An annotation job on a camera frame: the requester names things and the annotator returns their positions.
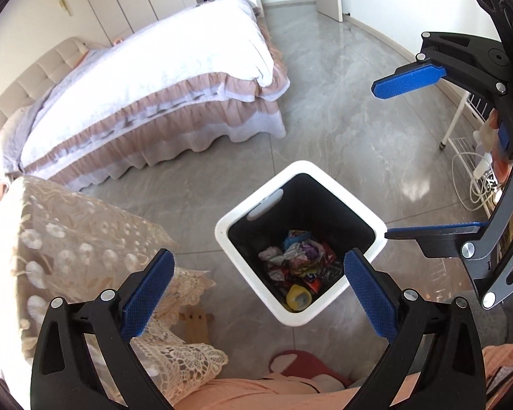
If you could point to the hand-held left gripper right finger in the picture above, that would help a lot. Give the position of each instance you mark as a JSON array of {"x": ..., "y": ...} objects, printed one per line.
[{"x": 370, "y": 294}]

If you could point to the yellow tape roll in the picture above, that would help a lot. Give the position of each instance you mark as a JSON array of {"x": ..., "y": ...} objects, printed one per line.
[{"x": 297, "y": 298}]

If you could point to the white trash bin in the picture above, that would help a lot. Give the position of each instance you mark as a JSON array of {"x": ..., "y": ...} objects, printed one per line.
[{"x": 256, "y": 282}]

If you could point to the bed with frilled skirt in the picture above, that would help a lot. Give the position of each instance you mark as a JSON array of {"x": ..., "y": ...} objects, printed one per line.
[{"x": 154, "y": 128}]

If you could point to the round table with lace tablecloth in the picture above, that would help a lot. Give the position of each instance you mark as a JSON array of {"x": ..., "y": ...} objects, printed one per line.
[{"x": 68, "y": 239}]

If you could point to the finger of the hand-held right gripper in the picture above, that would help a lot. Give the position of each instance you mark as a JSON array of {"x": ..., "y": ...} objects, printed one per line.
[
  {"x": 431, "y": 230},
  {"x": 408, "y": 79}
]

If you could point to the purple snack packet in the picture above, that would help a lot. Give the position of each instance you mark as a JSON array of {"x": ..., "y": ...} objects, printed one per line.
[{"x": 311, "y": 251}]

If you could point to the pile of wrappers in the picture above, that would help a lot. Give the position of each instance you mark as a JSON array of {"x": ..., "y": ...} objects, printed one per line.
[{"x": 290, "y": 262}]

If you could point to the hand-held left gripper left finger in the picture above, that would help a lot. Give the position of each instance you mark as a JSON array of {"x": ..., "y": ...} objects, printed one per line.
[{"x": 147, "y": 294}]

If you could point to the wooden stool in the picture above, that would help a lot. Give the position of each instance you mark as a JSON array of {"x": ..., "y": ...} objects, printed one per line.
[{"x": 195, "y": 324}]

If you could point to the person's leg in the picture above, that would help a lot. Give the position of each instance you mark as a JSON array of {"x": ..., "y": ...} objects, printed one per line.
[{"x": 260, "y": 397}]

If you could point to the beige padded headboard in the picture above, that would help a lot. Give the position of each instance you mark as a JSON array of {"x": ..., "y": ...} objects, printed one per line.
[{"x": 25, "y": 81}]

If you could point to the gold wall lamp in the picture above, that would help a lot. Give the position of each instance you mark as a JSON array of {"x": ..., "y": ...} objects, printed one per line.
[{"x": 63, "y": 2}]

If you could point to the red slipper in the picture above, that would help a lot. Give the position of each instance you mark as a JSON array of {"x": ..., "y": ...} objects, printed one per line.
[{"x": 301, "y": 361}]

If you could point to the pale bed duvet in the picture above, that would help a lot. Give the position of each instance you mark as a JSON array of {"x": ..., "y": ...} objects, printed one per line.
[{"x": 154, "y": 64}]

